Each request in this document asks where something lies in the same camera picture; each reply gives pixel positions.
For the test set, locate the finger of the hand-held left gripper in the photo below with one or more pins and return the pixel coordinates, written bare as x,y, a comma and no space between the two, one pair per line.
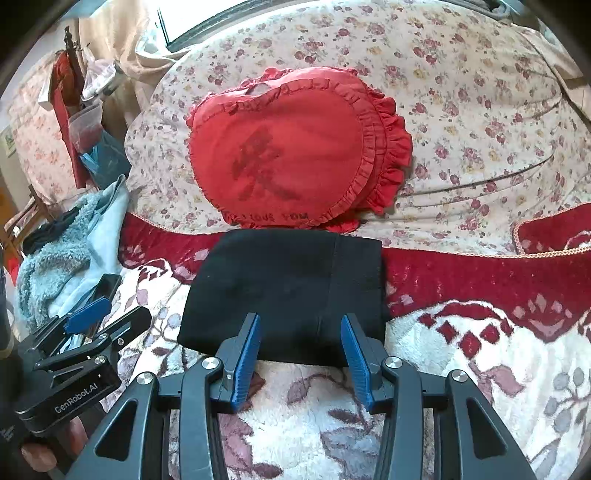
87,313
115,337

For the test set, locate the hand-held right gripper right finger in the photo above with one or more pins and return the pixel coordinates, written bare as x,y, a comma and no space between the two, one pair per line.
358,364

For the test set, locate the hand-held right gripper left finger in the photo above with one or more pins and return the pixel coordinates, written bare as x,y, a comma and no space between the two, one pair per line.
244,364

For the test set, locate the black pants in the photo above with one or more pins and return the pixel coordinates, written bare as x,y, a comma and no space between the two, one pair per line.
286,286

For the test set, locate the person's left hand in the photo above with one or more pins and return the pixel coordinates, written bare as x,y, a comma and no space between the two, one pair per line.
39,456

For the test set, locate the black smartphone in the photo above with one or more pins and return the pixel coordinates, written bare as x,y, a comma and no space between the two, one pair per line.
107,285

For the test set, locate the light blue fleece jacket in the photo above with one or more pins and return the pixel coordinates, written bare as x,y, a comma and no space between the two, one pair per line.
55,258

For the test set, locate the dark cloth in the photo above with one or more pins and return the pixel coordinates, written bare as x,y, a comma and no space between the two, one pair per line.
51,230

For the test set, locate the red and white plush blanket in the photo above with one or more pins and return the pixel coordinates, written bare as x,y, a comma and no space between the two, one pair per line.
461,281

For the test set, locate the blue plastic bag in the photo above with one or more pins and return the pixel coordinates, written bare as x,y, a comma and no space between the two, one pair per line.
108,159

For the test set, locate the floral fabric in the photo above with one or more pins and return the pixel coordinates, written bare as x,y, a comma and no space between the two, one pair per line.
37,138

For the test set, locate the clear plastic bag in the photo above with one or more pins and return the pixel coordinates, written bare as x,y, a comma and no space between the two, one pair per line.
85,124

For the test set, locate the red hanging cloth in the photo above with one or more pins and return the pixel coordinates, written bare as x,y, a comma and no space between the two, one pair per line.
62,101

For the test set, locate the red heart-shaped ruffled pillow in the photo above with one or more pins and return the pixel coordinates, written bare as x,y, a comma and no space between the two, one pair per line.
286,152

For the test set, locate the beige curtain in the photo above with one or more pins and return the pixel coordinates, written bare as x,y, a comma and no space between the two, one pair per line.
120,37

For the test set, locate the floral quilt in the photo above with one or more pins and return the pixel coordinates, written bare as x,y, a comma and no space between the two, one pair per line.
471,92

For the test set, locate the beige cloth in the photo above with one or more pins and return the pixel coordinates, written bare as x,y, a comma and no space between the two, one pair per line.
577,78

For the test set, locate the dark window frame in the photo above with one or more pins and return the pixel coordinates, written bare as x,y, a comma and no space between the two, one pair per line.
221,23

